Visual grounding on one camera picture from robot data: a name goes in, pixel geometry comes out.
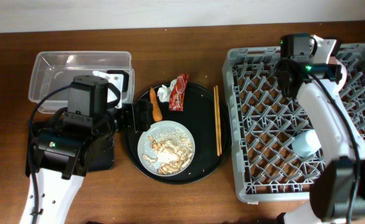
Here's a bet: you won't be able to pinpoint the clear plastic bin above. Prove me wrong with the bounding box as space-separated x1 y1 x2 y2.
28 51 135 108

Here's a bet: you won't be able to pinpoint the rectangular black tray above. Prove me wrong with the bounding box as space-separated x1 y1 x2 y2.
32 120 115 172

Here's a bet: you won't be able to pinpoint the red snack wrapper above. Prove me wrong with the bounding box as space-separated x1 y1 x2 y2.
169 73 189 111

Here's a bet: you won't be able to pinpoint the grey plate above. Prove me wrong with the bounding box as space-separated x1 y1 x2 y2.
137 120 196 177

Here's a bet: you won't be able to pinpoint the grey dishwasher rack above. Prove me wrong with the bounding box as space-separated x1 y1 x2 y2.
222 44 365 204

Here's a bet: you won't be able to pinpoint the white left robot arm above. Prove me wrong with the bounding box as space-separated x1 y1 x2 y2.
20 75 154 223

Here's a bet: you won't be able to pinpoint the orange carrot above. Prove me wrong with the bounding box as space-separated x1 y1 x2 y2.
149 88 163 122

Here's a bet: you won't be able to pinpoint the white tissue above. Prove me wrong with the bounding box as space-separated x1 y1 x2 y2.
157 85 171 103

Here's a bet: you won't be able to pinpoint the wooden chopstick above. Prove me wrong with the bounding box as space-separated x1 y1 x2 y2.
213 87 220 157
215 85 222 156

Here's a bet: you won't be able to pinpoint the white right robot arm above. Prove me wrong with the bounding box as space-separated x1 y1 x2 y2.
274 34 365 223

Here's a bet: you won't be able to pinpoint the light blue plastic cup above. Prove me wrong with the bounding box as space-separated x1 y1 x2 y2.
292 129 321 157

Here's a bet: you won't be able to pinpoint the rice and food scraps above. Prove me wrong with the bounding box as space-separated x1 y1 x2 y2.
141 129 194 175

